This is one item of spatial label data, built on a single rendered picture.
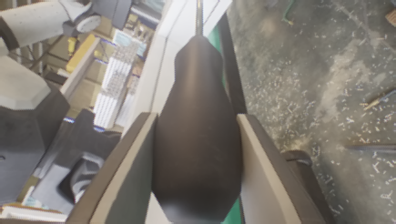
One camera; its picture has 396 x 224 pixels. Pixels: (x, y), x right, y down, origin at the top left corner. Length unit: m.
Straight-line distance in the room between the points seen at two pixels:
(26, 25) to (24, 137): 0.37
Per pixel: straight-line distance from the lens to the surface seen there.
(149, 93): 0.26
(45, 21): 0.69
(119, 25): 0.46
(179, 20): 0.35
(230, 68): 0.27
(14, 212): 2.37
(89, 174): 0.44
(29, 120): 0.38
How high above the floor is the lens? 0.96
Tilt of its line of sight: 22 degrees down
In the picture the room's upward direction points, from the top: 68 degrees counter-clockwise
